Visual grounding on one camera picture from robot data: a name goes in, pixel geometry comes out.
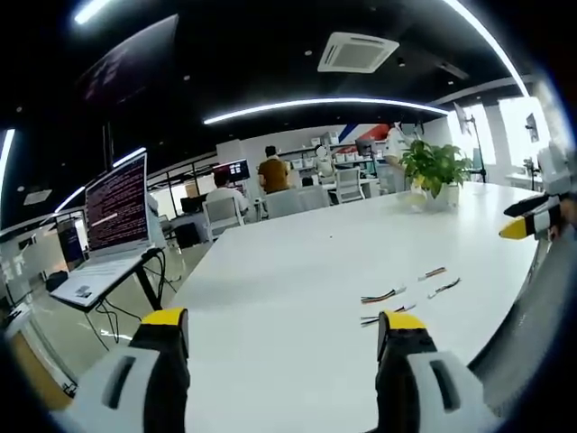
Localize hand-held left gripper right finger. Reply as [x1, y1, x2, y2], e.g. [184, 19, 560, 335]
[374, 309, 498, 433]

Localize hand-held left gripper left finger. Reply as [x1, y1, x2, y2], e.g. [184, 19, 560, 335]
[58, 307, 190, 433]

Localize JST connector with multicolour wires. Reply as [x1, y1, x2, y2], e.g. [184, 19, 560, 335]
[426, 276, 463, 300]
[360, 303, 418, 327]
[360, 281, 409, 305]
[417, 267, 450, 283]

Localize grey mesh chair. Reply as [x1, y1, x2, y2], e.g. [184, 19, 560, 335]
[467, 234, 577, 410]

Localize green potted plant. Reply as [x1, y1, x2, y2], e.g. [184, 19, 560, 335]
[398, 139, 473, 212]

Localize black-legged laptop stand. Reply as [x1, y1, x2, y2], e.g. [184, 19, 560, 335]
[92, 246, 167, 315]

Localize small dark monitor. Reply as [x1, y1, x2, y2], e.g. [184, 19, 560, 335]
[55, 217, 87, 272]

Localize black desktop monitor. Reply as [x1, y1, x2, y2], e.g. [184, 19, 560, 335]
[354, 138, 379, 158]

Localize silver laptop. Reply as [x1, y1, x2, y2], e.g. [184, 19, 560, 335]
[49, 152, 157, 310]

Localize white office chair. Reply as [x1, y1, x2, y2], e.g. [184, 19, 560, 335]
[334, 167, 367, 205]
[202, 195, 248, 241]

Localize shelf with white bins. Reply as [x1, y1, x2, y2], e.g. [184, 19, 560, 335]
[277, 129, 389, 171]

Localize long ceiling light strip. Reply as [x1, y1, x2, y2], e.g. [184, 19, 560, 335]
[202, 96, 450, 126]

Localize white ceiling air conditioner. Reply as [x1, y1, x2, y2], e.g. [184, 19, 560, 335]
[316, 31, 401, 74]

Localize desktop monitor with windows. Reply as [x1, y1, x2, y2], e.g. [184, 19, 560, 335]
[211, 158, 252, 184]

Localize black cables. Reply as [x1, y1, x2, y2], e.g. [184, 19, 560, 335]
[87, 250, 180, 354]

